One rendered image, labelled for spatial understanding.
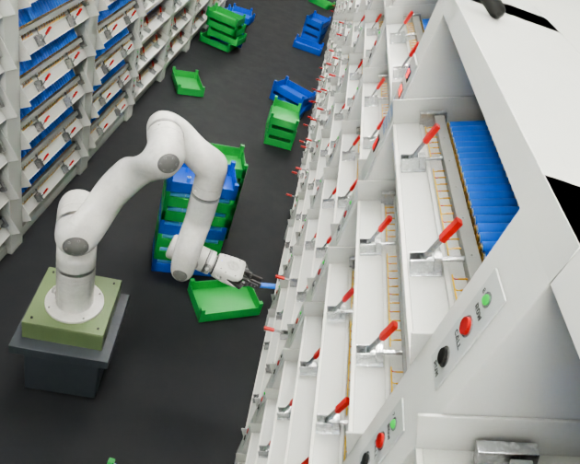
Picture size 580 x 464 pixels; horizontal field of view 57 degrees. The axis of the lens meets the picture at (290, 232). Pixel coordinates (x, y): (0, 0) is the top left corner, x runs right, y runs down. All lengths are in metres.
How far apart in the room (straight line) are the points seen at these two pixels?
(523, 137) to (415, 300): 0.25
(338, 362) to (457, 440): 0.57
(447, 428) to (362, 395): 0.30
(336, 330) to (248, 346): 1.34
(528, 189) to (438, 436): 0.23
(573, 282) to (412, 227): 0.43
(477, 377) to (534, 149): 0.20
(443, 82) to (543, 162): 0.60
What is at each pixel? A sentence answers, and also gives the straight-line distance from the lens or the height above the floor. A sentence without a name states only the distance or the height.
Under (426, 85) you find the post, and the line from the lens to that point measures 1.07.
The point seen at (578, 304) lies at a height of 1.67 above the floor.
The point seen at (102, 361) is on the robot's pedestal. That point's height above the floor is 0.28.
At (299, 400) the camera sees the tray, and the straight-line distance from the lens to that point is 1.25.
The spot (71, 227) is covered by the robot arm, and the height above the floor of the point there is 0.78.
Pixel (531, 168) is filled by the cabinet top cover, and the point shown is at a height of 1.69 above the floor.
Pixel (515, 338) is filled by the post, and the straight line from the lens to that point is 0.44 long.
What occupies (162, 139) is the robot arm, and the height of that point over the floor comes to 1.10.
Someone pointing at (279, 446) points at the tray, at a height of 0.68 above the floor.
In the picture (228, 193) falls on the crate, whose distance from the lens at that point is 2.35.
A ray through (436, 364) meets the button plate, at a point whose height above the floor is 1.50.
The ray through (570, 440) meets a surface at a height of 1.51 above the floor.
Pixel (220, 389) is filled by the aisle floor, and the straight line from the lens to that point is 2.28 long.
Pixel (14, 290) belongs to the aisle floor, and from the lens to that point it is 2.54.
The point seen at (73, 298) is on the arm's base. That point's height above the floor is 0.45.
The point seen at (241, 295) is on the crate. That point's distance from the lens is 2.63.
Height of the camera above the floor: 1.86
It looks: 37 degrees down
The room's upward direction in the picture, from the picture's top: 21 degrees clockwise
